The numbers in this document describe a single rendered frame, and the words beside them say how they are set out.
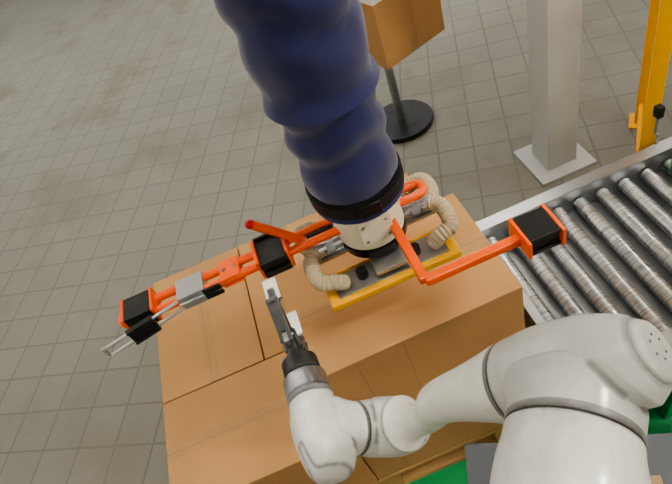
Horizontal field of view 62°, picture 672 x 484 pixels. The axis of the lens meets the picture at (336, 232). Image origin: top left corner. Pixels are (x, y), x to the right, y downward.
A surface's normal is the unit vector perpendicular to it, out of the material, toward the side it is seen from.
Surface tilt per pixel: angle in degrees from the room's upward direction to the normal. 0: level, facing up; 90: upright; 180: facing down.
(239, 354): 0
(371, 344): 0
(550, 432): 20
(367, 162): 74
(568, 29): 90
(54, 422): 0
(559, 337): 38
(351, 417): 49
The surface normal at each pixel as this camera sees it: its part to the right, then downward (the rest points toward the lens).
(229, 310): -0.28, -0.64
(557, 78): 0.29, 0.66
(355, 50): 0.77, 0.20
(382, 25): 0.58, 0.48
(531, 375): -0.76, -0.63
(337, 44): 0.54, 0.22
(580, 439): -0.09, -0.77
